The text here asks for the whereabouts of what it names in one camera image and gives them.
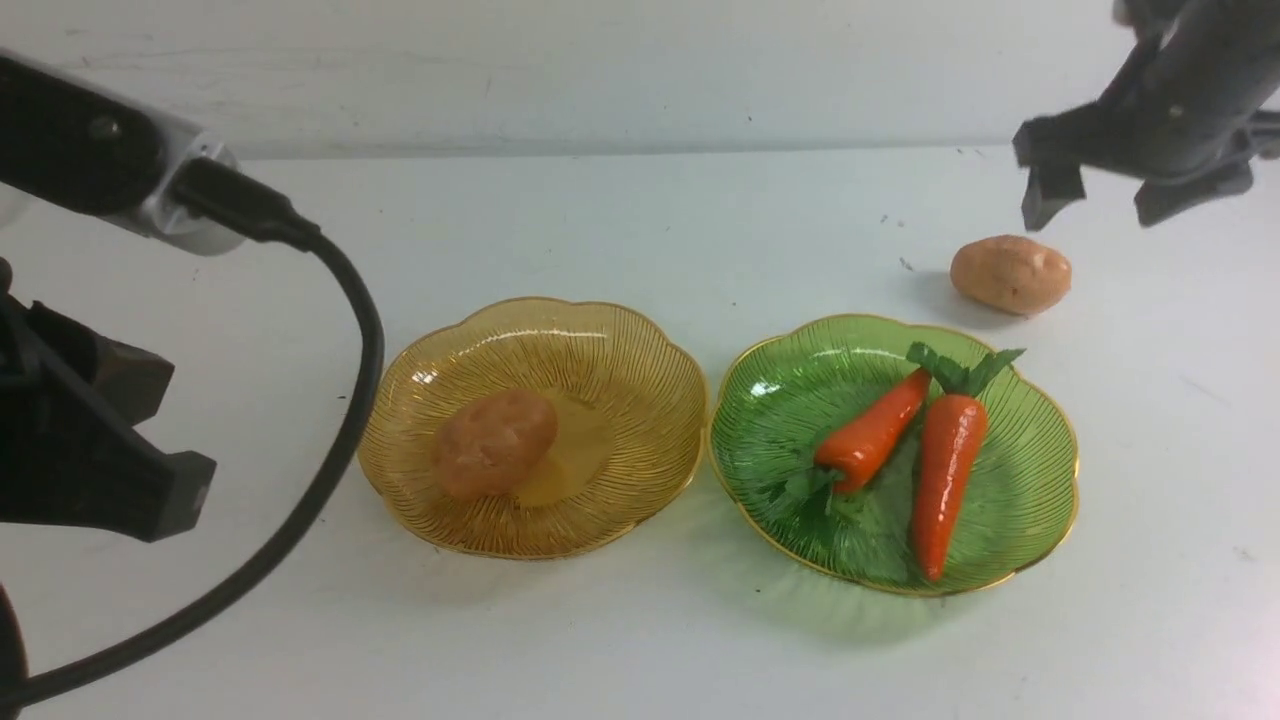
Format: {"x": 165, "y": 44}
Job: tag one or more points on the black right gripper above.
{"x": 1197, "y": 77}

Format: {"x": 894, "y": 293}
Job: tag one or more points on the green ribbed plastic plate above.
{"x": 782, "y": 397}

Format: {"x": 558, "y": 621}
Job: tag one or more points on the toy carrot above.
{"x": 835, "y": 446}
{"x": 954, "y": 428}

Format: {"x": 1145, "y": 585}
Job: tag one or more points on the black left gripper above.
{"x": 60, "y": 470}

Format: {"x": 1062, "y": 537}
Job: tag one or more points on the amber ribbed plastic plate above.
{"x": 632, "y": 408}

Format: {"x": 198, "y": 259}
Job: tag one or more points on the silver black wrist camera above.
{"x": 90, "y": 150}

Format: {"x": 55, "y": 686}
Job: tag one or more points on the toy potato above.
{"x": 1011, "y": 274}
{"x": 492, "y": 444}

